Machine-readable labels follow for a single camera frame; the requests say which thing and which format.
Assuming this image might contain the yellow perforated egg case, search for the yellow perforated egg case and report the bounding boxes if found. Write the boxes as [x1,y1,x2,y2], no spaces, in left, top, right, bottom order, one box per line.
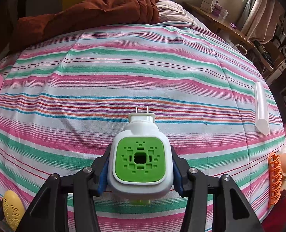
[2,190,25,231]

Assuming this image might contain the wooden side shelf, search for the wooden side shelf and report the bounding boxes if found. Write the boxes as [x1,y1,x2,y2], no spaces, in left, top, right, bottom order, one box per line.
[182,2,286,79]

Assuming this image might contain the white carton box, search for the white carton box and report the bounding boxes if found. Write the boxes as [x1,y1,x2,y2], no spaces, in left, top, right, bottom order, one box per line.
[200,0,216,13]

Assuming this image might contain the white plastic tube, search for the white plastic tube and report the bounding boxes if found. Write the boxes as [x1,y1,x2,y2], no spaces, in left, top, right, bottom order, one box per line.
[254,82,270,135]

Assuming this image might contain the purple small box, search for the purple small box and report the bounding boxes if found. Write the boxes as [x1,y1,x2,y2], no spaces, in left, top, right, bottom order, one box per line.
[211,3,228,20]

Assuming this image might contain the orange hair claw clip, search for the orange hair claw clip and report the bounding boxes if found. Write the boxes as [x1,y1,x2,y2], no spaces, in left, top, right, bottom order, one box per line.
[267,152,282,208]

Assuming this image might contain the pink pillow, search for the pink pillow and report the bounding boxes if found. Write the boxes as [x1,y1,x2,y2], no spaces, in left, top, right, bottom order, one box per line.
[156,0,198,26]

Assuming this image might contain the pink curtain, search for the pink curtain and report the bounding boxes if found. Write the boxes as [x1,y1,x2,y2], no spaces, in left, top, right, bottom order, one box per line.
[241,0,285,44]

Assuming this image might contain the brown quilted blanket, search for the brown quilted blanket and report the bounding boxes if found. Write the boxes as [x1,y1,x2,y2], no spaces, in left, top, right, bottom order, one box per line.
[9,0,159,52]

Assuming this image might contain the striped bed sheet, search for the striped bed sheet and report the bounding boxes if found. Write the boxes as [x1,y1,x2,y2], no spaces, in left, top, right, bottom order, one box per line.
[0,22,285,220]

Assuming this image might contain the white green plug-in device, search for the white green plug-in device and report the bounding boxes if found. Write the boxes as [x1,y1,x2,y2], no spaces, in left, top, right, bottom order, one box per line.
[107,109,173,200]

